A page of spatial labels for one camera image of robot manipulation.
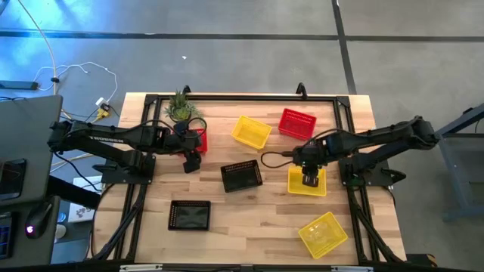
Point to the silver metal bracket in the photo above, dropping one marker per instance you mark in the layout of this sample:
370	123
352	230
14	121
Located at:
351	269
140	267

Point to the white cup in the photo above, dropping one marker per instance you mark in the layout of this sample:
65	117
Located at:
60	231

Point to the white power adapter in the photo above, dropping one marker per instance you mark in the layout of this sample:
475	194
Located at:
101	102

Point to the black diagonal frame strut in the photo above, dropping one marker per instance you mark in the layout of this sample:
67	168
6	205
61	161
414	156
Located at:
374	234
113	236

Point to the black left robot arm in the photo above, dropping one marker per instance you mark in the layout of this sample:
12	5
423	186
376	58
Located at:
106	138

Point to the black power strip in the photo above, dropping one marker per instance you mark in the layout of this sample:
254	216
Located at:
19	85

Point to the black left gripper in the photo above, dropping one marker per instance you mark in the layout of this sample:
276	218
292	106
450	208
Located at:
187	143

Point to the black metal table frame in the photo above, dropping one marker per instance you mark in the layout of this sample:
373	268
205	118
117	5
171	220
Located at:
246	97

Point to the black table clamp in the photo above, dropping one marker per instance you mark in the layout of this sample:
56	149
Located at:
187	90
301	90

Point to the red plastic basket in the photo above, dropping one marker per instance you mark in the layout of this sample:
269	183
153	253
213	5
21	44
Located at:
297	124
204	145

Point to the white cardboard box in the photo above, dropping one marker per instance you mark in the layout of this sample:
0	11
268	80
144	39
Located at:
81	211

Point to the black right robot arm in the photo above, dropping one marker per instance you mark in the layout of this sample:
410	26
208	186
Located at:
378	140

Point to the black keyboard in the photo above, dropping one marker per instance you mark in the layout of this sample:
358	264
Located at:
4	238

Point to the black computer mouse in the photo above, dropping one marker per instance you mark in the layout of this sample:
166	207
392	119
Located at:
38	221

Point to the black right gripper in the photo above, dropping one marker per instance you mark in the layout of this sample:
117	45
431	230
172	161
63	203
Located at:
310	156

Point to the black plastic basket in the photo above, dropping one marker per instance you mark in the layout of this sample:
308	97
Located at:
242	177
189	215

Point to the grey metal cart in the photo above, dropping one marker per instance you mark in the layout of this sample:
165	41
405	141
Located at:
461	151

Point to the black gantry base bar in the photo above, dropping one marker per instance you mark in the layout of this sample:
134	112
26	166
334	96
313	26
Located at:
242	269

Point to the yellow plastic basket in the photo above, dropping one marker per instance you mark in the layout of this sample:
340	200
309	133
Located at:
251	132
296	187
321	236

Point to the succulent plant in black pot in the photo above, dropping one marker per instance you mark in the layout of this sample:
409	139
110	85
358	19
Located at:
181	107

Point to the yellow plug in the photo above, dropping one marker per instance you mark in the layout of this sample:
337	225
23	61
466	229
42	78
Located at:
103	113

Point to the grey desk top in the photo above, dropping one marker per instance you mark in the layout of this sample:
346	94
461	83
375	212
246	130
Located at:
30	124
41	249

